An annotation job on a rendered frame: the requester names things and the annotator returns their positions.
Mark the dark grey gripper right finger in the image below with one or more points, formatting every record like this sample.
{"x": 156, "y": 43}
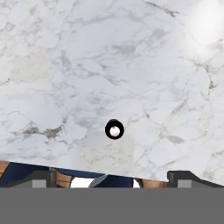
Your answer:
{"x": 182, "y": 176}

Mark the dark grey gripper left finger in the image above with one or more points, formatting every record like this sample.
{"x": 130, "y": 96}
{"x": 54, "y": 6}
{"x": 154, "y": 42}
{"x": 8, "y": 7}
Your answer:
{"x": 39, "y": 178}

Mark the small black round bottle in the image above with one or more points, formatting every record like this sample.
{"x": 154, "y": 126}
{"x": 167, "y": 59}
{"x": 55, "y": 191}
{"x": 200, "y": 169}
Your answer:
{"x": 114, "y": 129}

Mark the blue stool with wooden frame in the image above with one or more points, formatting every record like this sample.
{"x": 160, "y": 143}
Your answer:
{"x": 17, "y": 171}

